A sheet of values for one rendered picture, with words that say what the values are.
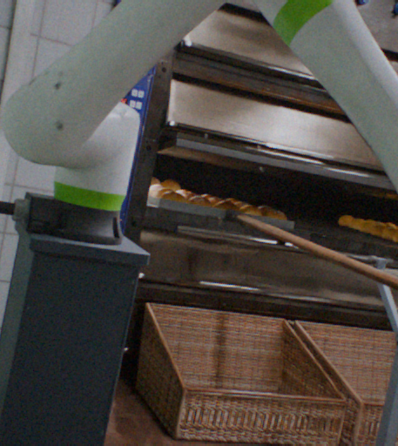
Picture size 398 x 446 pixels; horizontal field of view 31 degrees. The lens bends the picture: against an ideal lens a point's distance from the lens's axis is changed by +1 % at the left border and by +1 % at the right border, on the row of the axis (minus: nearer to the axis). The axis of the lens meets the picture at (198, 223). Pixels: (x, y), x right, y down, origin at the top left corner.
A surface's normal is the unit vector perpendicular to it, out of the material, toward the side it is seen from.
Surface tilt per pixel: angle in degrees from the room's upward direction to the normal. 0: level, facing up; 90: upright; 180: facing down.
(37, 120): 95
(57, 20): 90
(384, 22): 90
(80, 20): 90
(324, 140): 70
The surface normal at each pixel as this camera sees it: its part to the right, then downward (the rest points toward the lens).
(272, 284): 0.41, -0.18
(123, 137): 0.91, 0.20
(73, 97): 0.00, 0.33
